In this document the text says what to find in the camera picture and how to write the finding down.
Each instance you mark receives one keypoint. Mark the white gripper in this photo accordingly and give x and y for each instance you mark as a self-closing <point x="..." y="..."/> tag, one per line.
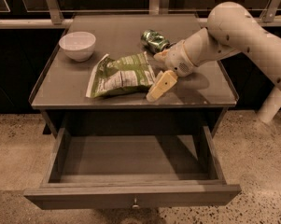
<point x="178" y="60"/>

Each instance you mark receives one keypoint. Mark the green jalapeno chip bag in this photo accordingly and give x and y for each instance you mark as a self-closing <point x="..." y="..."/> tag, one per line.
<point x="125" y="75"/>

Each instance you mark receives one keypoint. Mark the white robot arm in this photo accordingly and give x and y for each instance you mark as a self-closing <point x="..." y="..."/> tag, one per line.
<point x="230" y="29"/>

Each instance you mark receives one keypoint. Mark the open grey top drawer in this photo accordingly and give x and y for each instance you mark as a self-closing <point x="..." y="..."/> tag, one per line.
<point x="100" y="172"/>

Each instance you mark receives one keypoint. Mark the metal drawer knob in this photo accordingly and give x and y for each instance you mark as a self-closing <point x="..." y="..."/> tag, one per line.
<point x="135" y="204"/>

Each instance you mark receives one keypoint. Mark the crushed green soda can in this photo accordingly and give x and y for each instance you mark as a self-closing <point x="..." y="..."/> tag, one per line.
<point x="154" y="41"/>

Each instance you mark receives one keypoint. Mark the grey nightstand cabinet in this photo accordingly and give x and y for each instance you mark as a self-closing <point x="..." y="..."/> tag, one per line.
<point x="62" y="86"/>

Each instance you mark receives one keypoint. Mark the white ceramic bowl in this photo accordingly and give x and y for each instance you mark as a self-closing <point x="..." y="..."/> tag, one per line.
<point x="78" y="46"/>

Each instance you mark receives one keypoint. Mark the metal window frame rail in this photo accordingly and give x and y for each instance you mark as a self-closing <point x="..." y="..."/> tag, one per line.
<point x="24" y="14"/>

